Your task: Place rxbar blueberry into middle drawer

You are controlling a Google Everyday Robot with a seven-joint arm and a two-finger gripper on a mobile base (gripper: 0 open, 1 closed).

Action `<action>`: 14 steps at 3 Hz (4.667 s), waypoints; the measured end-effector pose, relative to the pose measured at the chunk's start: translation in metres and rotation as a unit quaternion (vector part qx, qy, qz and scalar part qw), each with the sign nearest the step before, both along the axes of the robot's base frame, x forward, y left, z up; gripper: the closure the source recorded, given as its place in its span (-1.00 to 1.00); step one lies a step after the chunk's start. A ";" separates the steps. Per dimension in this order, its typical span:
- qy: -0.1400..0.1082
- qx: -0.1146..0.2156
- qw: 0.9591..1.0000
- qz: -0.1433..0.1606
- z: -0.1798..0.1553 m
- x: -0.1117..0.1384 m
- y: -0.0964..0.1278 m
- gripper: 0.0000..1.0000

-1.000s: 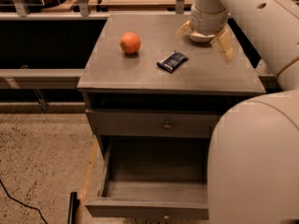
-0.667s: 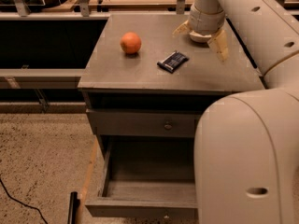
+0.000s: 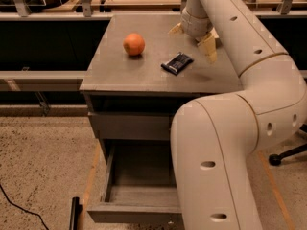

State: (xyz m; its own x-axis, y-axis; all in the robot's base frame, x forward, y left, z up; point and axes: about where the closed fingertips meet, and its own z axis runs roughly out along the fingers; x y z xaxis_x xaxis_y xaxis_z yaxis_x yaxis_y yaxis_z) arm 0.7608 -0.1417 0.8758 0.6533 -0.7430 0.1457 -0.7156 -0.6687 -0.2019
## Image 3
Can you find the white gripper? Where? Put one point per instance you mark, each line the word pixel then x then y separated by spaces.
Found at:
pixel 198 27

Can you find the dark blue rxbar wrapper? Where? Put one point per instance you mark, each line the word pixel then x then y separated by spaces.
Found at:
pixel 177 63

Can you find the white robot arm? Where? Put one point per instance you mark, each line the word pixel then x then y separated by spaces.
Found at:
pixel 211 136

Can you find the grey wooden drawer cabinet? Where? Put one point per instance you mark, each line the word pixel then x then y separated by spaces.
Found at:
pixel 118 83

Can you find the closed grey top drawer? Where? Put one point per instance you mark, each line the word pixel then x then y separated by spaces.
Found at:
pixel 124 126

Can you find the open grey middle drawer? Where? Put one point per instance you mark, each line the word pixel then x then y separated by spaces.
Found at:
pixel 139 186

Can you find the orange fruit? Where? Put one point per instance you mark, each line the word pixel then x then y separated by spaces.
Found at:
pixel 134 44

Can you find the black office chair base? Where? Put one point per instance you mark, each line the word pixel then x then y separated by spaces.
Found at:
pixel 276 159

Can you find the black bar on floor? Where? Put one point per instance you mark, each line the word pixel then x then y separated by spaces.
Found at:
pixel 74 215

